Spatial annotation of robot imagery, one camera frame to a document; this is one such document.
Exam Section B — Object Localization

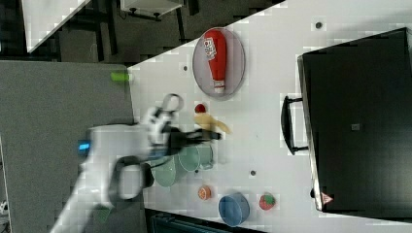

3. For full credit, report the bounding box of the red plush apple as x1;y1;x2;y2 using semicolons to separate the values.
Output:
194;104;206;114

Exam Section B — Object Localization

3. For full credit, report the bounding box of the green marker on table edge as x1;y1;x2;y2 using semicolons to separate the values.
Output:
111;72;129;83

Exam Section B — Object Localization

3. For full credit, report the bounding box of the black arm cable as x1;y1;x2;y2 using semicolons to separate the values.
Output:
158;93;185;117

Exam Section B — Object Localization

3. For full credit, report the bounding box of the plush peeled banana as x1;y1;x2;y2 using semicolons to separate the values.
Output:
194;113;231;134

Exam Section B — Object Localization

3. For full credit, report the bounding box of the red ketchup bottle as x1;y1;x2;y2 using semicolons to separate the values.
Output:
203;29;226;94

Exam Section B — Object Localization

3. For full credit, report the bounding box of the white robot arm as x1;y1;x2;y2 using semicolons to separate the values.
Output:
50;107;230;233

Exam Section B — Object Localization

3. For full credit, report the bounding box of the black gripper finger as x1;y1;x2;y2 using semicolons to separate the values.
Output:
193;130;222;142

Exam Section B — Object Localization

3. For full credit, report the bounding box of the plush strawberry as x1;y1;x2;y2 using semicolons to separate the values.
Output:
258;193;276;211

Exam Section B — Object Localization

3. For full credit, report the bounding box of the plush orange slice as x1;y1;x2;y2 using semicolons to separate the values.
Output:
197;185;212;200

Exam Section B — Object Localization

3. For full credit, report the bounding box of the black toaster oven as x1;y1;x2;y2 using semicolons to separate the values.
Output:
281;28;412;222

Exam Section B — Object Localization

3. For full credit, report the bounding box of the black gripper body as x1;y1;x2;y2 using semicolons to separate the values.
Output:
162;126;193;156

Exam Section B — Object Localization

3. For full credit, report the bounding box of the green mug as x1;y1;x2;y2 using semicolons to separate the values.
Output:
178;145;214;172

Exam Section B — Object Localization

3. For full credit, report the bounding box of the blue bowl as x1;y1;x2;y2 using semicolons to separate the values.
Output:
219;192;250;227

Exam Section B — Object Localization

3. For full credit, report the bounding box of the grey round plate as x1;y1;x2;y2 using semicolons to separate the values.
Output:
192;27;246;101

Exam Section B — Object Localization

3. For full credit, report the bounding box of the green perforated colander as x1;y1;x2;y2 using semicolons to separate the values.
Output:
151;156;185;187

